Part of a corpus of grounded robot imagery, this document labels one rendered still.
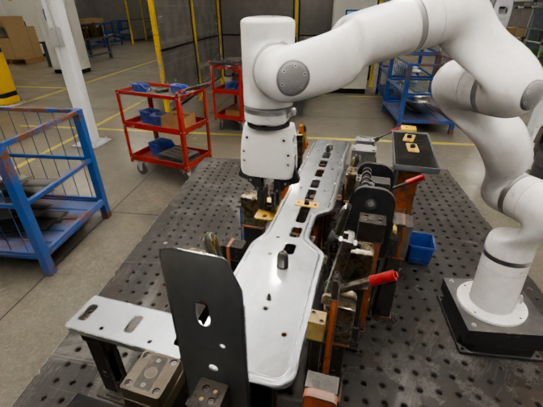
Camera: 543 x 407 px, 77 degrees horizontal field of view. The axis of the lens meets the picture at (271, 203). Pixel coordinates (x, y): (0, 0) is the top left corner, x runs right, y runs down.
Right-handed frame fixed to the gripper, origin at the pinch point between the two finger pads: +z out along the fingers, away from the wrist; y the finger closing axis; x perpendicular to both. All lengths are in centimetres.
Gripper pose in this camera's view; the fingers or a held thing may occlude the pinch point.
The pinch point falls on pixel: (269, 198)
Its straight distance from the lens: 67.4
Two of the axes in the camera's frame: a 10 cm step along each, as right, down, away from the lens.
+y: -9.6, -1.4, 2.4
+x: -2.8, 4.8, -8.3
